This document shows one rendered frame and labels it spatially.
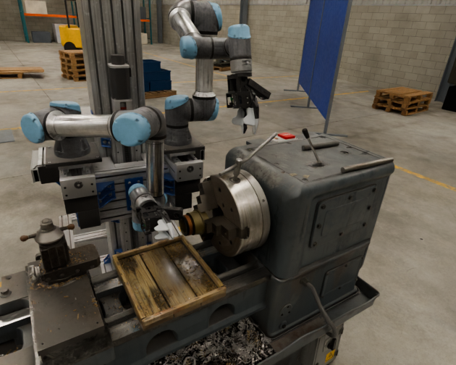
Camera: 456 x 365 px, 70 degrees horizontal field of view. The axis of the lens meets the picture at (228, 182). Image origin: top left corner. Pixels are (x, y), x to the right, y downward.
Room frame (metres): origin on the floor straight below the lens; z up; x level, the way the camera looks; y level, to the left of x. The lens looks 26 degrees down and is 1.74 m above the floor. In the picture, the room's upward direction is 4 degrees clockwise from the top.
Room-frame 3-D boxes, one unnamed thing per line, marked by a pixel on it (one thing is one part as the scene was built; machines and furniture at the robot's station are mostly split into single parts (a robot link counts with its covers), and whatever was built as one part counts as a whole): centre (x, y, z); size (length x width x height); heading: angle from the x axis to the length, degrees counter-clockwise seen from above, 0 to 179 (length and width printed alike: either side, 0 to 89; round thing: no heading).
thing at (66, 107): (1.38, 0.72, 1.33); 0.13 x 0.12 x 0.14; 166
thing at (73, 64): (9.79, 4.21, 0.36); 1.26 x 0.86 x 0.73; 137
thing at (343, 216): (1.31, -0.34, 1.06); 0.59 x 0.48 x 0.39; 123
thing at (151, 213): (1.01, 0.27, 1.08); 0.12 x 0.09 x 0.08; 32
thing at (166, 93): (8.01, 2.10, 0.39); 1.20 x 0.80 x 0.79; 134
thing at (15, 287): (0.72, 0.53, 0.90); 0.47 x 0.30 x 0.06; 33
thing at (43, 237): (0.81, 0.53, 1.13); 0.08 x 0.08 x 0.03
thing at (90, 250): (0.82, 0.51, 0.99); 0.20 x 0.10 x 0.05; 123
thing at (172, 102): (1.61, 0.27, 1.33); 0.13 x 0.12 x 0.14; 110
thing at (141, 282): (0.93, 0.21, 0.89); 0.36 x 0.30 x 0.04; 33
